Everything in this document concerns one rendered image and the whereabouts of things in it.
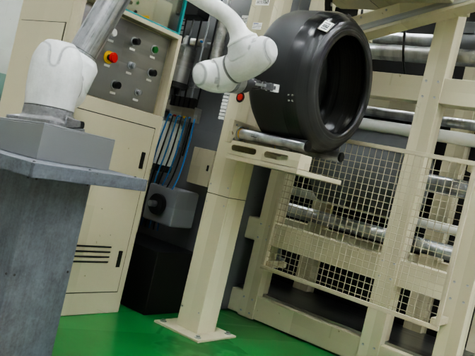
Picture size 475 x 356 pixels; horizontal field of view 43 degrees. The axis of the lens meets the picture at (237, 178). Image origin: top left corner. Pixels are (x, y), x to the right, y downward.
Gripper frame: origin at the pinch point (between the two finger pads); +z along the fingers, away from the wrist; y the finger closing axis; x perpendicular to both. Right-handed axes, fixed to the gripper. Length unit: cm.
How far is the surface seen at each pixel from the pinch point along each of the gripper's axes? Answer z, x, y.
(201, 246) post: 13, 72, 34
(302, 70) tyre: 4.7, -8.0, -8.9
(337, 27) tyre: 20.1, -26.5, -11.6
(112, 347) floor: -40, 104, 25
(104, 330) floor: -31, 105, 41
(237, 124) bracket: 10.7, 16.7, 22.8
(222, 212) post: 15, 56, 27
